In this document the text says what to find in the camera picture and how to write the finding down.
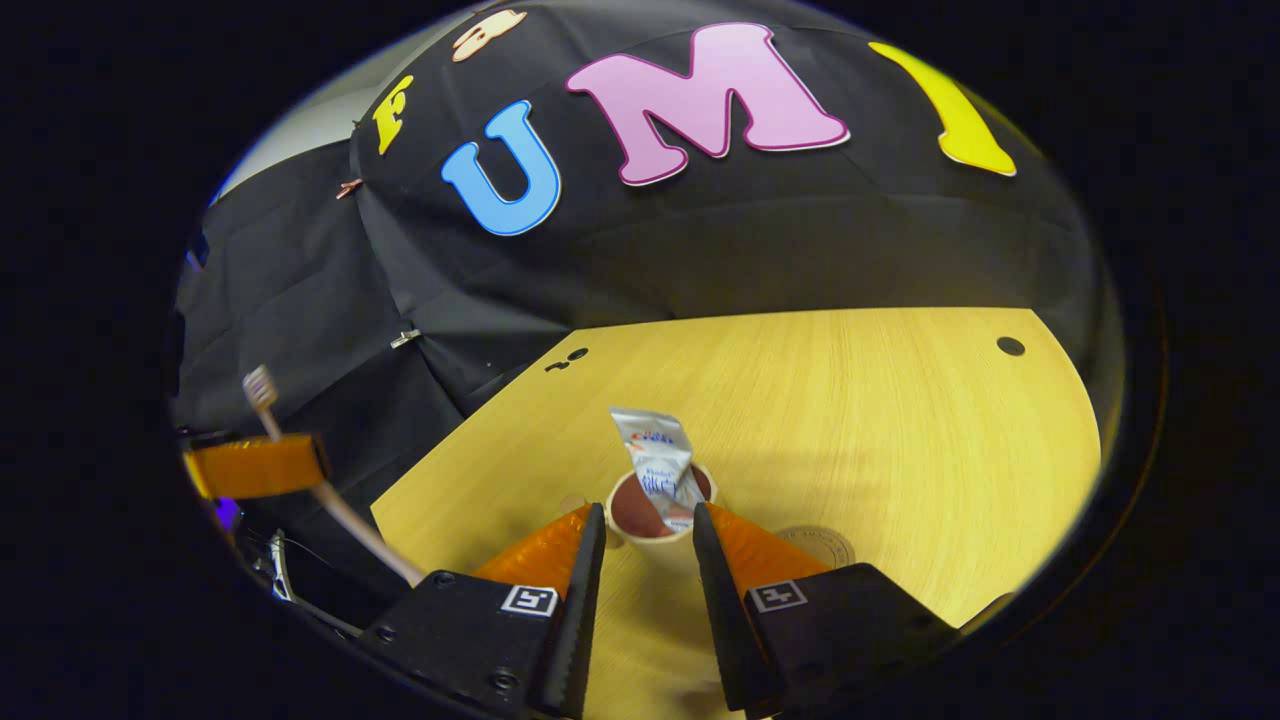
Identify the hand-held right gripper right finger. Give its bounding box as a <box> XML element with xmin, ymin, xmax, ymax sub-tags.
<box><xmin>691</xmin><ymin>502</ymin><xmax>967</xmax><ymax>717</ymax></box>

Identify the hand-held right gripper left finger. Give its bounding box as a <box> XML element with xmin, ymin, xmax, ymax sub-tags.
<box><xmin>358</xmin><ymin>502</ymin><xmax>609</xmax><ymax>720</ymax></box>

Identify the white toothbrush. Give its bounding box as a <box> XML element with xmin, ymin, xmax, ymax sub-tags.
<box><xmin>242</xmin><ymin>364</ymin><xmax>428</xmax><ymax>588</ymax></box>

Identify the white cup with wooden handle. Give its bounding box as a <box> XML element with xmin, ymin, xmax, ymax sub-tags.
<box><xmin>604</xmin><ymin>462</ymin><xmax>720</xmax><ymax>549</ymax></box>

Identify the round brown coaster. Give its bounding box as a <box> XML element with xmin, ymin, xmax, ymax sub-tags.
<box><xmin>775</xmin><ymin>526</ymin><xmax>857</xmax><ymax>572</ymax></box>

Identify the white toothpaste tube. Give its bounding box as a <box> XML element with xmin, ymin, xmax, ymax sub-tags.
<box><xmin>609</xmin><ymin>406</ymin><xmax>707</xmax><ymax>535</ymax></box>

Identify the curved metal bar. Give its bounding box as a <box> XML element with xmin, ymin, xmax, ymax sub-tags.
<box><xmin>262</xmin><ymin>530</ymin><xmax>297</xmax><ymax>603</ymax></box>

